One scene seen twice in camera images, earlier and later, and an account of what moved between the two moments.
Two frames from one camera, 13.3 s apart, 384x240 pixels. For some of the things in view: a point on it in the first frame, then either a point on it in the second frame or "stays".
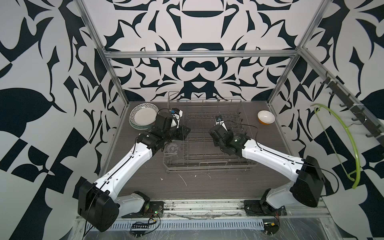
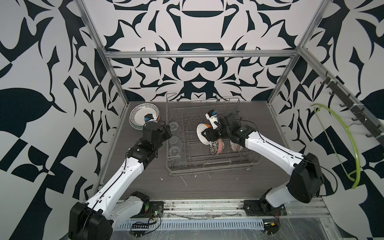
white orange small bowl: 266,117 -> 200,128
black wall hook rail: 360,115 stays
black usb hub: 140,227 stays
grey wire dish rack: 197,152 stays
